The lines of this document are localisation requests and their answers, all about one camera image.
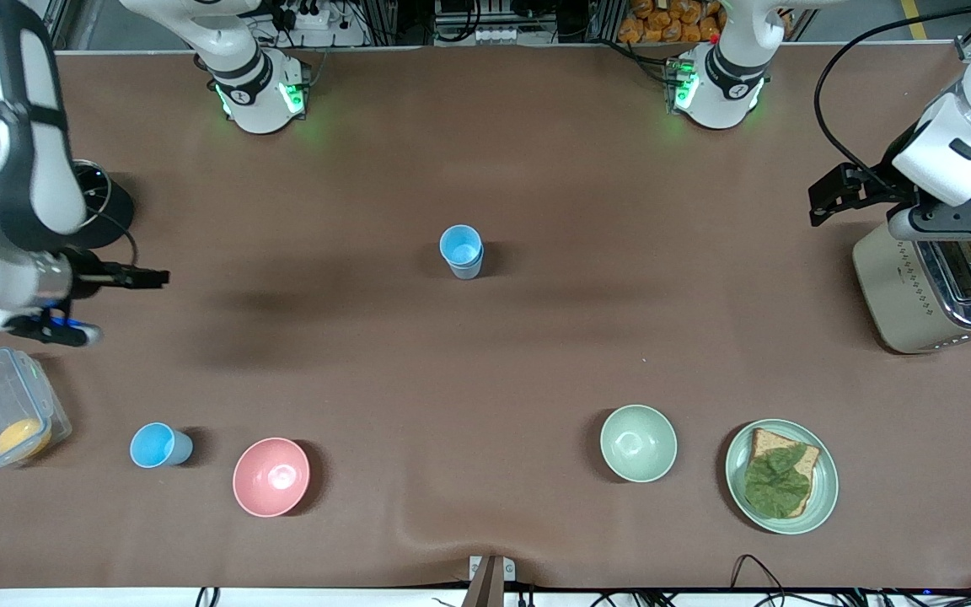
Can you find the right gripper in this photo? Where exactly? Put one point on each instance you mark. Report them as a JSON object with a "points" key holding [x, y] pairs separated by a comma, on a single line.
{"points": [[86, 277]]}

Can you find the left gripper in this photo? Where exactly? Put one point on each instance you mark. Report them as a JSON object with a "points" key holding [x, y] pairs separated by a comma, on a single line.
{"points": [[876, 190]]}

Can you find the light blue plastic cup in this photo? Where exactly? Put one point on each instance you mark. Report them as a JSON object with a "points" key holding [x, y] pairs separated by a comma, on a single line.
{"points": [[157, 445], [469, 272], [461, 244]]}

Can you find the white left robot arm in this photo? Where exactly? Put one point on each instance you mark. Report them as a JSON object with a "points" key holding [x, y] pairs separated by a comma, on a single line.
{"points": [[726, 80]]}

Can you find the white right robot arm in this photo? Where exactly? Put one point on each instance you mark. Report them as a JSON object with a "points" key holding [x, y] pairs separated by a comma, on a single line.
{"points": [[30, 185]]}

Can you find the beige and chrome toaster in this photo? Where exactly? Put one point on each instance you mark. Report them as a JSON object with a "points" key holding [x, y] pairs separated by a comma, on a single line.
{"points": [[898, 287]]}

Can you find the yellow round fruit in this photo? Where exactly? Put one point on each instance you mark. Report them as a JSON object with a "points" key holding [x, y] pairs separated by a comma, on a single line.
{"points": [[20, 438]]}

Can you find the pink bowl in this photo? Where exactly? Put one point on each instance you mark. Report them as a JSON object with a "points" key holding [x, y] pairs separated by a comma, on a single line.
{"points": [[270, 476]]}

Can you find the brown bread slice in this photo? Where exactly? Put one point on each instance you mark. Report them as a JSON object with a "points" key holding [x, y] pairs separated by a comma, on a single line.
{"points": [[768, 441]]}

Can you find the green lettuce leaf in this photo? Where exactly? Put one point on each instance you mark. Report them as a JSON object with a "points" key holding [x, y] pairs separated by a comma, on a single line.
{"points": [[776, 485]]}

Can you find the pale green plate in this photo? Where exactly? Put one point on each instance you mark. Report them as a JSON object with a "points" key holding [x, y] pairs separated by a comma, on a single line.
{"points": [[823, 497]]}

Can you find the white power strip with plugs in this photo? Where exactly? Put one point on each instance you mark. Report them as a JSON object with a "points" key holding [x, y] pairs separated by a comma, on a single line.
{"points": [[310, 15]]}

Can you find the pale green bowl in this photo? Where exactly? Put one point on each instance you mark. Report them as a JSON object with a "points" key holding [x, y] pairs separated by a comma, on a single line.
{"points": [[639, 443]]}

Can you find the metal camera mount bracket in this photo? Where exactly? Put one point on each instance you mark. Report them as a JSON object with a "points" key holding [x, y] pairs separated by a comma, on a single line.
{"points": [[490, 582]]}

